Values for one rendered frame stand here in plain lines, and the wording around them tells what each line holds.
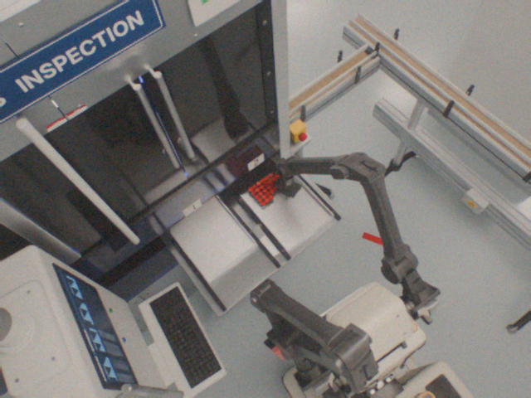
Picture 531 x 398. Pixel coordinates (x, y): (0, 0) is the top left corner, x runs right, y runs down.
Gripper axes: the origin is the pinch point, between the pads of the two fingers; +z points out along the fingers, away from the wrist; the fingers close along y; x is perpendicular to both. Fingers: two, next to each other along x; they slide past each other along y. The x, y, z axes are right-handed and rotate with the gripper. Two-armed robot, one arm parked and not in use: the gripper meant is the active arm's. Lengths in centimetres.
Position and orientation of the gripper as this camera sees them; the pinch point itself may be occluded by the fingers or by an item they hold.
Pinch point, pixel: (288, 194)
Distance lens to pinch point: 192.6
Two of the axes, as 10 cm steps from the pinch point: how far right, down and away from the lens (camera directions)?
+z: 0.7, 4.1, 9.1
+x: -6.0, 7.4, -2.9
